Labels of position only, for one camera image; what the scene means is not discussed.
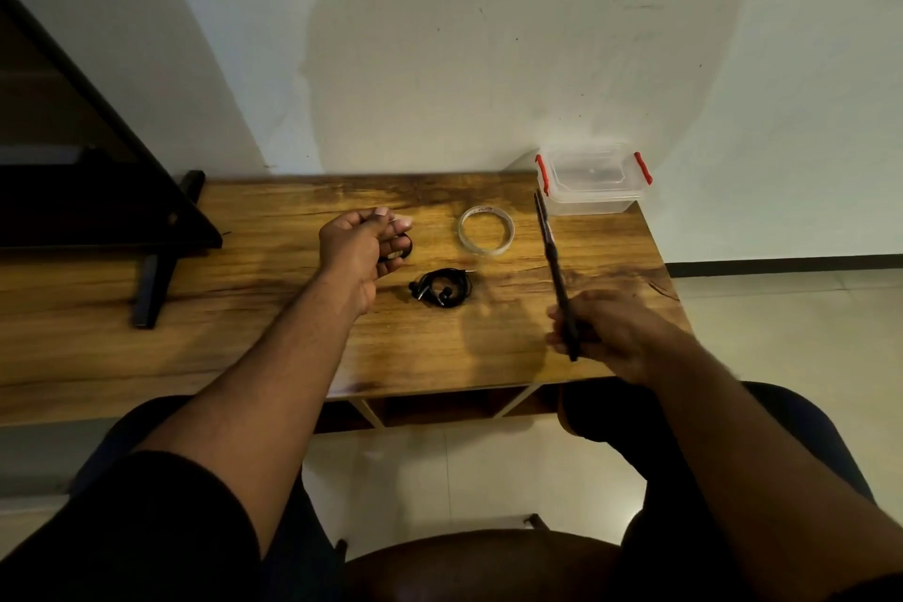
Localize person's right hand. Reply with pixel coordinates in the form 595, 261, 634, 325
545, 289, 680, 386

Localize person's left hand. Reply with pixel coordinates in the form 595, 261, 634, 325
318, 206, 414, 315

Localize small black cable coil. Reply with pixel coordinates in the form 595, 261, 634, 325
378, 232, 415, 264

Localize black scissors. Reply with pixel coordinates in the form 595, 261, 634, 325
533, 190, 582, 363

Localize person's left forearm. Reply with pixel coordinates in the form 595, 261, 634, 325
134, 269, 371, 556

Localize person's right forearm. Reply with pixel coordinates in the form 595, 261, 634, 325
634, 326, 903, 602

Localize clear tape roll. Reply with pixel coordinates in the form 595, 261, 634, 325
457, 204, 516, 257

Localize black coiled earphones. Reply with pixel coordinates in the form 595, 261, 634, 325
408, 267, 476, 309

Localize clear box with red clips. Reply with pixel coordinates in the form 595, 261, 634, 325
534, 142, 654, 216

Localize person's right leg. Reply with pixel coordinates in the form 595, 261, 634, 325
556, 378, 877, 602

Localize person's leg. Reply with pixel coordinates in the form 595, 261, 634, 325
69, 396, 341, 602
556, 378, 877, 602

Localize brown chair seat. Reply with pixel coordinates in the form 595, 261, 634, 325
344, 528, 623, 602

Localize black television with stand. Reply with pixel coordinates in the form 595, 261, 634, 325
0, 0, 224, 332

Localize person's left leg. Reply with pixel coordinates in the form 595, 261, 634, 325
69, 396, 341, 602

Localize person's black shirt sleeve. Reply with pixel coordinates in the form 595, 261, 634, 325
0, 451, 263, 602

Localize white table frame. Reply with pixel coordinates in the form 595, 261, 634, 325
349, 383, 546, 430

